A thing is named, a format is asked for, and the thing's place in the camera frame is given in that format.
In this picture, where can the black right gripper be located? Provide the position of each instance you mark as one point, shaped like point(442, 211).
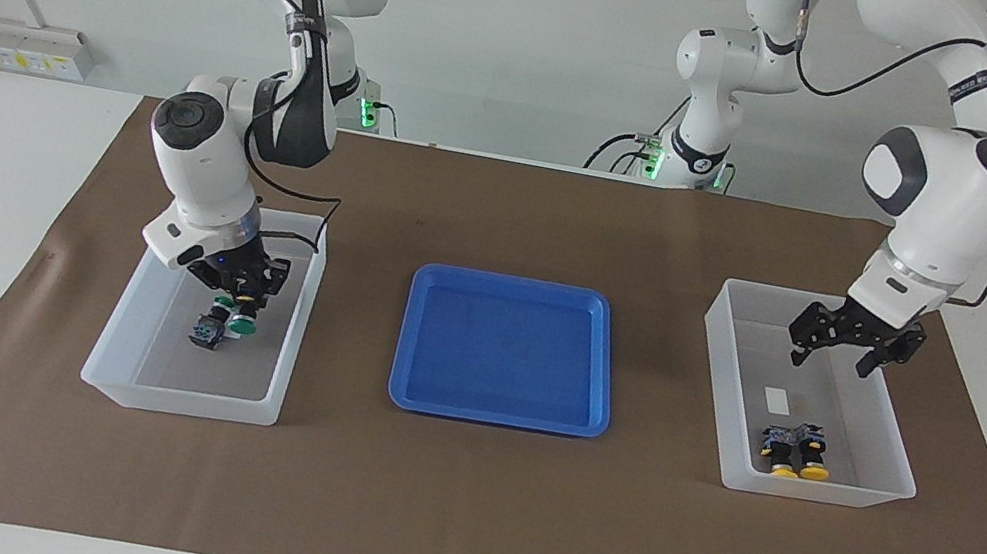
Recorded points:
point(236, 267)

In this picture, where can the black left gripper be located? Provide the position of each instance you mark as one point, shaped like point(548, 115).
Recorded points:
point(870, 331)

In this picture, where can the green push button switch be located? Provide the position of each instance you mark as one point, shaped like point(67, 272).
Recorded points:
point(242, 324)
point(207, 330)

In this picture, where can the yellow push button switch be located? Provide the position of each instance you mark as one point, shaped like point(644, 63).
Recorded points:
point(779, 451)
point(816, 458)

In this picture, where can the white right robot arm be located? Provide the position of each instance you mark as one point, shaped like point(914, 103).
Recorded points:
point(199, 164)

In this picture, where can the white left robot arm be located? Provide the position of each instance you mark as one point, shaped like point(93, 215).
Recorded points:
point(955, 196)

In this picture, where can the white paper label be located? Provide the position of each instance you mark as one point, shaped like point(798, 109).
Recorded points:
point(776, 401)

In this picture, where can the translucent white plastic box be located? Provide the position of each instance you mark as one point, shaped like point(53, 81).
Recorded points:
point(128, 390)
point(821, 492)

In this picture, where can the blue plastic tray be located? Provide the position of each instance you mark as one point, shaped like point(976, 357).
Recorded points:
point(501, 349)

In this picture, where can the brown paper table mat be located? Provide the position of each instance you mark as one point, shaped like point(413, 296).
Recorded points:
point(462, 515)

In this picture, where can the white wall socket box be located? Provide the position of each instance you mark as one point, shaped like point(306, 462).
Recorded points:
point(36, 49)

